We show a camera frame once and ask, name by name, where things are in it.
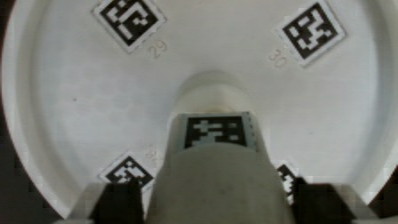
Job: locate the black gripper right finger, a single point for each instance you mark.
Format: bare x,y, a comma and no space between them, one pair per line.
327,204

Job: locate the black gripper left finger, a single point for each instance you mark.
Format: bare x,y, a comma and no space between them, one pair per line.
108,205

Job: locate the white cylindrical table leg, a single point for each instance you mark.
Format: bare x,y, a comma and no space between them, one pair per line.
217,185

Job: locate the white round table top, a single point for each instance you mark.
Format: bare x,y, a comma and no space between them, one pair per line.
99,55

